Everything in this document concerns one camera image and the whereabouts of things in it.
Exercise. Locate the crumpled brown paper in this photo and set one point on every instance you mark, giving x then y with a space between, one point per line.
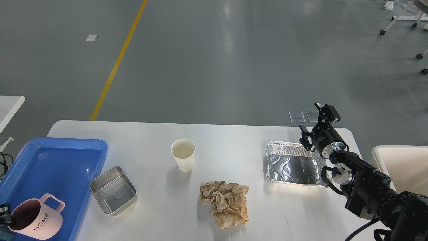
228 200

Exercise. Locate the aluminium foil tray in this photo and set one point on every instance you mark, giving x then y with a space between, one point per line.
291 163

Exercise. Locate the blue plastic tray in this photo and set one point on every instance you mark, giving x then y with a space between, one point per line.
63 167

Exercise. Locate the clear floor plate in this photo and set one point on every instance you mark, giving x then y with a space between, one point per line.
312 116
297 116

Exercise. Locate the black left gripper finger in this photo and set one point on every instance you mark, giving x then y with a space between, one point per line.
5 214

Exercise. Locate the white plastic bin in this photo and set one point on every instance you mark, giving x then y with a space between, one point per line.
407 166

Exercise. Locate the white paper cup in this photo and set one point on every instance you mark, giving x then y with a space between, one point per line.
183 152

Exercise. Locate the black chair caster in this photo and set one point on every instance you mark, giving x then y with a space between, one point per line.
420 57

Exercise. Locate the pink mug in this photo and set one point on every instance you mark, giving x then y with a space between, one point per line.
35 219

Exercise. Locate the white rolling frame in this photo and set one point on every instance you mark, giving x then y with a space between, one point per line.
421 14

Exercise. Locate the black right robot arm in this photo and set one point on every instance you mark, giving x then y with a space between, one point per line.
366 189

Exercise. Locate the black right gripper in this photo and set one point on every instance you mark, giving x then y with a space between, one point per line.
328 140

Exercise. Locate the square steel container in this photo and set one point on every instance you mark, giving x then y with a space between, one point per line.
113 191

